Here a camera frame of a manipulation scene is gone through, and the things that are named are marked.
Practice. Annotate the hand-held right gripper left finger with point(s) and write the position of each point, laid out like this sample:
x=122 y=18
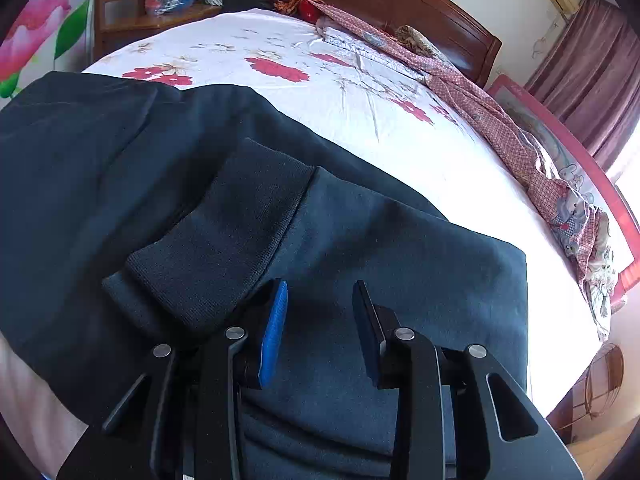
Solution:
x=272 y=335

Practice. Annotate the dark navy Anta sports sweatshirt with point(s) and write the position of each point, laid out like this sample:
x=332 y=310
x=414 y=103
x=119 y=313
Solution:
x=150 y=160

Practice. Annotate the red bed guard rail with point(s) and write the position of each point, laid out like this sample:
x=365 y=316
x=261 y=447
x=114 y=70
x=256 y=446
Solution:
x=525 y=110

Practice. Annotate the bed with floral sheet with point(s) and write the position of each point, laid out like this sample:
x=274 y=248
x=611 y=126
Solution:
x=350 y=110

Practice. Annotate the floral wardrobe door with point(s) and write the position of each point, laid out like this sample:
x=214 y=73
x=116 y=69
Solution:
x=35 y=20

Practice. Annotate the red fringed cushion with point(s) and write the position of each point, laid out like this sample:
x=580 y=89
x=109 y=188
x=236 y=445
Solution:
x=307 y=9

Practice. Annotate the beige patterned cloth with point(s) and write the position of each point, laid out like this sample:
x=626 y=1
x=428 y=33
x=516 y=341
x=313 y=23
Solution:
x=415 y=37

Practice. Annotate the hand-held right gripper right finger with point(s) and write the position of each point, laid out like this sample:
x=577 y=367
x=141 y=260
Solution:
x=367 y=332

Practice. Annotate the wooden headboard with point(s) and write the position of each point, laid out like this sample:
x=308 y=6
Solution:
x=400 y=0

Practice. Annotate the mauve curtain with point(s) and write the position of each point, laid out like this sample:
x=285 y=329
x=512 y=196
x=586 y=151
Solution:
x=590 y=75

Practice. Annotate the wooden chair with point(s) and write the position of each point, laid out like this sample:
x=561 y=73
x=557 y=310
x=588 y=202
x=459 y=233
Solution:
x=150 y=22

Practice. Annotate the pink checked quilt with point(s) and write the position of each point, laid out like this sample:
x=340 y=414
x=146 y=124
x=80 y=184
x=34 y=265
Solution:
x=475 y=105

